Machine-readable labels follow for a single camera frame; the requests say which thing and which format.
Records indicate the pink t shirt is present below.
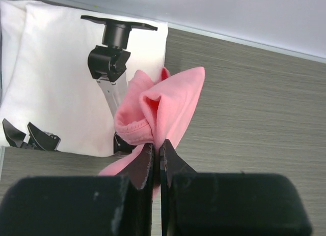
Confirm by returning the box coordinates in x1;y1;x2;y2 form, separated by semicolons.
98;66;206;200

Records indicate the folded white printed t shirt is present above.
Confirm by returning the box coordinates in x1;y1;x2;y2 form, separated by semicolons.
0;0;169;158

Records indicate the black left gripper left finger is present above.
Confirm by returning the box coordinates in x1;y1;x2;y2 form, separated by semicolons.
1;144;154;235

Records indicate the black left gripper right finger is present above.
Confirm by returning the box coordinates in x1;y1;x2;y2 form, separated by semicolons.
159;140;312;235

